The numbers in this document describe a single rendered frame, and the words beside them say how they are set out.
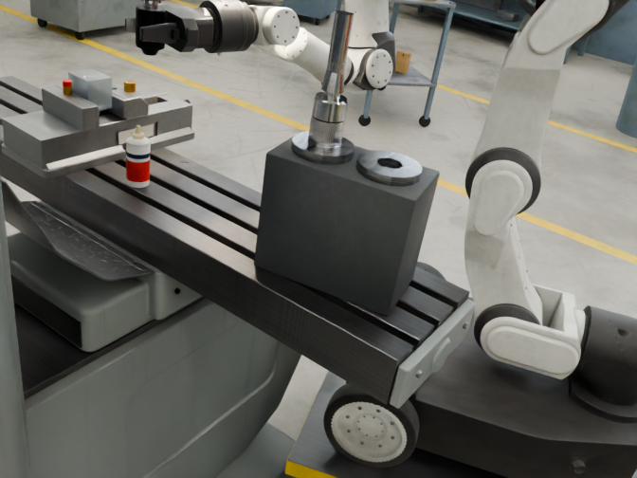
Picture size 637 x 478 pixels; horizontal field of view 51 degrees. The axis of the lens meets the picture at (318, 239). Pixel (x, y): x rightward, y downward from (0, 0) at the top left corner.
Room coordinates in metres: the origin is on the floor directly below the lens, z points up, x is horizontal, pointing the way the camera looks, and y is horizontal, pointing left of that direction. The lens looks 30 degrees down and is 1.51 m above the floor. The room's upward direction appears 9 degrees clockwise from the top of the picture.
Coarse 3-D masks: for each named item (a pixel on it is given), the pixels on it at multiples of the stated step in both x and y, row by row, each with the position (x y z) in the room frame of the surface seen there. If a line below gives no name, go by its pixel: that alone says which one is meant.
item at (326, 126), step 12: (312, 108) 0.88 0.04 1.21; (324, 108) 0.86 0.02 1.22; (312, 120) 0.87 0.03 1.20; (324, 120) 0.86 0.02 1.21; (336, 120) 0.86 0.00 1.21; (312, 132) 0.86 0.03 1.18; (324, 132) 0.86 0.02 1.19; (336, 132) 0.86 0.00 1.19; (312, 144) 0.86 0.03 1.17; (324, 144) 0.86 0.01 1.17; (336, 144) 0.86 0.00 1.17
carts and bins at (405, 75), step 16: (400, 0) 4.29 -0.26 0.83; (416, 0) 4.37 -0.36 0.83; (432, 0) 4.45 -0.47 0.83; (448, 16) 4.45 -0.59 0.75; (400, 64) 4.60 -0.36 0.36; (400, 80) 4.41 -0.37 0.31; (416, 80) 4.47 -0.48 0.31; (432, 80) 4.46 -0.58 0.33; (368, 96) 4.26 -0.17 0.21; (432, 96) 4.45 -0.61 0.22; (368, 112) 4.27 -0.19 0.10; (624, 112) 5.14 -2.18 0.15; (624, 128) 5.09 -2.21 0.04
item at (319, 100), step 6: (318, 96) 0.87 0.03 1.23; (342, 96) 0.89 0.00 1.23; (318, 102) 0.86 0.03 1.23; (324, 102) 0.86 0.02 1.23; (330, 102) 0.86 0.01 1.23; (336, 102) 0.86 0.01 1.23; (342, 102) 0.86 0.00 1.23; (330, 108) 0.86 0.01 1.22; (336, 108) 0.86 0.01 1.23; (342, 108) 0.86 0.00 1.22
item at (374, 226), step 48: (288, 144) 0.88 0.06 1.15; (288, 192) 0.83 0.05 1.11; (336, 192) 0.80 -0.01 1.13; (384, 192) 0.78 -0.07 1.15; (432, 192) 0.86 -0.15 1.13; (288, 240) 0.82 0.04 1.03; (336, 240) 0.80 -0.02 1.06; (384, 240) 0.78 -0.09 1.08; (336, 288) 0.80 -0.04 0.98; (384, 288) 0.77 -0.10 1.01
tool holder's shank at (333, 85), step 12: (336, 12) 0.87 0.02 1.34; (348, 12) 0.88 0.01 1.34; (336, 24) 0.87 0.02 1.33; (348, 24) 0.87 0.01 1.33; (336, 36) 0.87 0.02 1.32; (348, 36) 0.87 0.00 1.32; (336, 48) 0.87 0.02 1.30; (336, 60) 0.87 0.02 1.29; (336, 72) 0.87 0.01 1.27; (324, 84) 0.87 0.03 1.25; (336, 84) 0.86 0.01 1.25; (324, 96) 0.87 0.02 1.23; (336, 96) 0.87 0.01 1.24
